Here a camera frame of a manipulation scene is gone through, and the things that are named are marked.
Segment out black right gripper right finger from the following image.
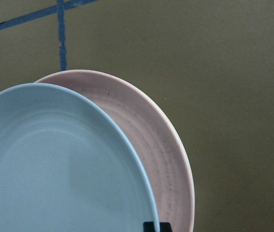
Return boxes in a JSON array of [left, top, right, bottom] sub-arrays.
[[160, 223, 172, 232]]

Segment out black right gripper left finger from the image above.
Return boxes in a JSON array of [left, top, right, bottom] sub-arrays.
[[143, 223, 155, 232]]

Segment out pink plate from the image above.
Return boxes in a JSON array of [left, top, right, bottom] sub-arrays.
[[40, 70, 195, 232]]

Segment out blue plate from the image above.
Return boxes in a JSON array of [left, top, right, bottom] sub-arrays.
[[0, 83, 160, 232]]

